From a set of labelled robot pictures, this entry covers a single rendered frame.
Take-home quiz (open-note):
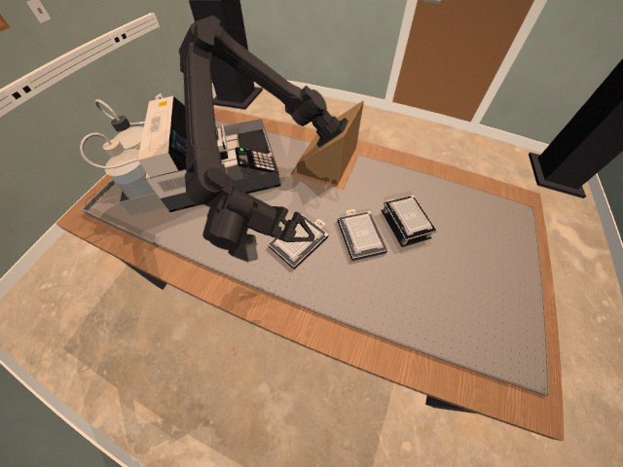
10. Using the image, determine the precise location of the white microplate with grid of square wells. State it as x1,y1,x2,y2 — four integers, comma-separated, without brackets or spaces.
391,198,431,234
275,221,321,260
345,214,382,252

